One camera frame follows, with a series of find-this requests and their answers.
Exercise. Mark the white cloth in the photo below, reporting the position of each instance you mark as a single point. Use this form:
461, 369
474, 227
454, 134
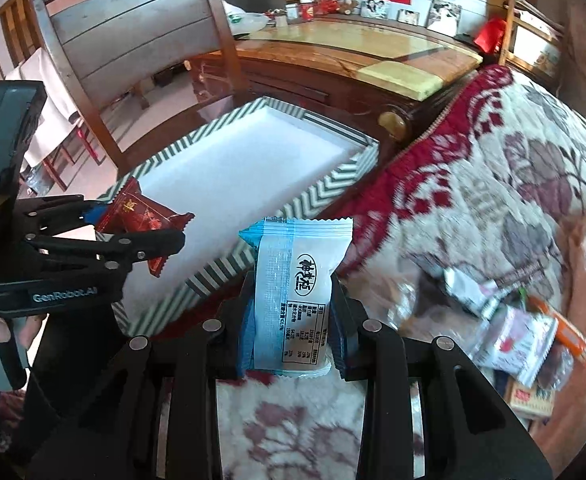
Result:
48, 95

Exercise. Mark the white red snack packet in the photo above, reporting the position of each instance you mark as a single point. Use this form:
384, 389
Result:
518, 345

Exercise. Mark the orange biscuit stick packet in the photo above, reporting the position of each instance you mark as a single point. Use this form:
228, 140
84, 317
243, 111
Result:
563, 332

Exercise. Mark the red bag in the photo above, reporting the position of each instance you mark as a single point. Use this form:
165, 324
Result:
490, 37

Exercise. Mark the red white plush toy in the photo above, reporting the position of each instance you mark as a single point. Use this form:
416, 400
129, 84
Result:
330, 0

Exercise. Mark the brown teddy bear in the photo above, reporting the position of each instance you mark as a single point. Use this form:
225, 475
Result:
349, 6

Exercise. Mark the floral red white blanket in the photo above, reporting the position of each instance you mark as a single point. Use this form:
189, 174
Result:
498, 170

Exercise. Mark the red jar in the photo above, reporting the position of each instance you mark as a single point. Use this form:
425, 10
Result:
307, 9

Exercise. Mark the framed photo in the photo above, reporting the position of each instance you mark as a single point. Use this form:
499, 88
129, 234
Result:
374, 8
408, 16
444, 17

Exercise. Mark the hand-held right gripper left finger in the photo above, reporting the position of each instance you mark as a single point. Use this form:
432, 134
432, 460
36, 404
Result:
245, 325

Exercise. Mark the clear plastic bag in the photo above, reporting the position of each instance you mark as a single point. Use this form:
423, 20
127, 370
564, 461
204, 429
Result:
555, 367

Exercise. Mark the wooden chair with printed cushion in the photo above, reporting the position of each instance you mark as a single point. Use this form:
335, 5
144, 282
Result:
533, 45

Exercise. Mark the green black snack packet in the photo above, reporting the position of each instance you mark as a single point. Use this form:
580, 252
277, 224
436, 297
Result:
473, 292

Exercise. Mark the round wooden knob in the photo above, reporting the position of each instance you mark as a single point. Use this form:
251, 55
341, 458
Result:
393, 125

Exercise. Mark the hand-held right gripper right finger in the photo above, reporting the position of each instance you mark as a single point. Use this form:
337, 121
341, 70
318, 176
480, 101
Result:
342, 340

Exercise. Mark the chevron striped box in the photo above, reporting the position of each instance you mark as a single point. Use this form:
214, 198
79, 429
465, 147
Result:
233, 170

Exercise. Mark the wooden slatted chair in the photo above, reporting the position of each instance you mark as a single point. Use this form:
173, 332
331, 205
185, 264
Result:
10, 25

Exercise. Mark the blue white snack packet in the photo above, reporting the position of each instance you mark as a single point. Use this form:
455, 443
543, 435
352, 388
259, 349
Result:
293, 300

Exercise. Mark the wooden cabinet with marble top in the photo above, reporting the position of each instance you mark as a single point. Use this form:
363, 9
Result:
348, 55

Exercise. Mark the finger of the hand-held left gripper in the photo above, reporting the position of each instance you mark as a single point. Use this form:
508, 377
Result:
95, 212
148, 245

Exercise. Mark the white plastic bag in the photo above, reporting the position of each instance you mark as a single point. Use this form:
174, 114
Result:
240, 17

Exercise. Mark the square cracker packet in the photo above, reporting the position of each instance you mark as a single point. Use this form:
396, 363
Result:
530, 397

